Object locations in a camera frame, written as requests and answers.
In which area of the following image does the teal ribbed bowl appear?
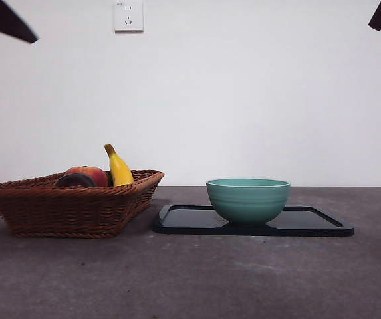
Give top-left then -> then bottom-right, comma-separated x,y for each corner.
205,177 -> 291,227

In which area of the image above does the white wall socket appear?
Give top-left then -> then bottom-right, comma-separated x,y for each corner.
114,1 -> 144,33

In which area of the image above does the dark red plum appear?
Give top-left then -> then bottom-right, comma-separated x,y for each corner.
53,172 -> 97,188

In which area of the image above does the red yellow apple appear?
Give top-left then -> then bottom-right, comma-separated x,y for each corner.
64,165 -> 109,188

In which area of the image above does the brown wicker basket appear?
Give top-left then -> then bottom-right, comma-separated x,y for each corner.
0,169 -> 165,239

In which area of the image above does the yellow banana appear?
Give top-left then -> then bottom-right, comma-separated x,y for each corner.
104,143 -> 134,187

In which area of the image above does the black rectangular tray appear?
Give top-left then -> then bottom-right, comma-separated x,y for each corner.
152,204 -> 355,237

